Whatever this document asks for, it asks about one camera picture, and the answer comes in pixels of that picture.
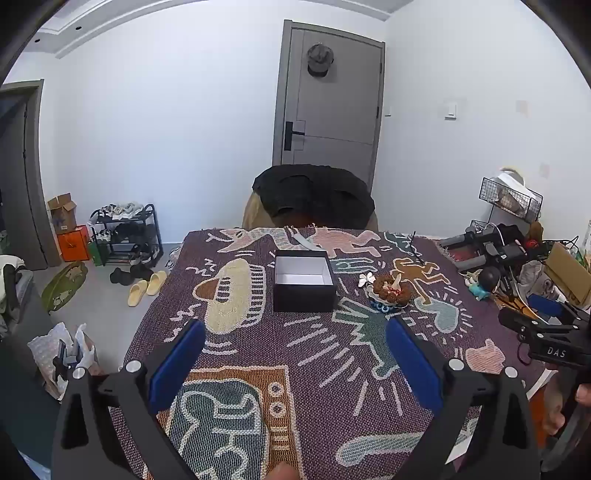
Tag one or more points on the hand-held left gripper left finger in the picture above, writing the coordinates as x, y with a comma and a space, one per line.
178, 364

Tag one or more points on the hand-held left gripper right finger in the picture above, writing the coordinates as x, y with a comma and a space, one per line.
413, 364

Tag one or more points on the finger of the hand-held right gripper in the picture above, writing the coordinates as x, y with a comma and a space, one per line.
542, 303
512, 318

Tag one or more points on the black gift box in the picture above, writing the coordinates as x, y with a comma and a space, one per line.
302, 300

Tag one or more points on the person's right hand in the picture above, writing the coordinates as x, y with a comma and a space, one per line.
584, 395

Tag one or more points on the person's left hand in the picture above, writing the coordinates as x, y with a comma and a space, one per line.
284, 473

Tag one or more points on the brown cardboard piece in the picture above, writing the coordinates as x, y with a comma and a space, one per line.
568, 272

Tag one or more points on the black-headed toy figurine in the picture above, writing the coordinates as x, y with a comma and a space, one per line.
487, 279

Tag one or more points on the red cloth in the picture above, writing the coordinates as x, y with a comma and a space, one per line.
464, 254

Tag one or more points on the yellow slipper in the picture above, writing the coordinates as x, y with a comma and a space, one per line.
157, 282
137, 294

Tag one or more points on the pink hair clip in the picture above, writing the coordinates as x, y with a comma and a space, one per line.
395, 281

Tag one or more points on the black slipper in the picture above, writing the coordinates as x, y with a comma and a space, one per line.
121, 277
142, 273

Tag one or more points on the white butterfly hair clip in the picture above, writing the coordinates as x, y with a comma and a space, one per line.
367, 278

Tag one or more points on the printed woven blanket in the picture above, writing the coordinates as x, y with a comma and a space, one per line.
300, 350

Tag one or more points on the black shoe rack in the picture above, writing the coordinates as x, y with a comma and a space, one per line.
154, 235

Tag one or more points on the white plastic bag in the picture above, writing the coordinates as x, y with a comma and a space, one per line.
44, 355

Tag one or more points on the green paper bag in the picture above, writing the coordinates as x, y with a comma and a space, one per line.
96, 254

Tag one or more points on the green oval mat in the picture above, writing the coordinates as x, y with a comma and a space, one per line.
62, 286

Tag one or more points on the grey sofa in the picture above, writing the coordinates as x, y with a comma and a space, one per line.
27, 332

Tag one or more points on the orange box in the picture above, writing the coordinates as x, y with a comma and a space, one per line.
74, 244

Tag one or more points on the white sneakers pair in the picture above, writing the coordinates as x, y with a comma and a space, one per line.
121, 211

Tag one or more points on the tan chair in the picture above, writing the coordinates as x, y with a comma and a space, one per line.
251, 216

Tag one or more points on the open cardboard box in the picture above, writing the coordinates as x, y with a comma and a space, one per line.
62, 214

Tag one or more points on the white garment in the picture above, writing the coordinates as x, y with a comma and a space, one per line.
11, 264

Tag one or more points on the black knitted sweater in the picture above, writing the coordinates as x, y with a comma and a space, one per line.
314, 194

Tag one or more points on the grey door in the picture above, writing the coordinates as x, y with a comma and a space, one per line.
332, 115

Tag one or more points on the grey cap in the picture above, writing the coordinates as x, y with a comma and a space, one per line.
319, 57

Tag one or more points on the white light switch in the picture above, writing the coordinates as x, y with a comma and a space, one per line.
451, 110

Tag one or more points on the grey door frame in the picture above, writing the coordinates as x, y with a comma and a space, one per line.
34, 184

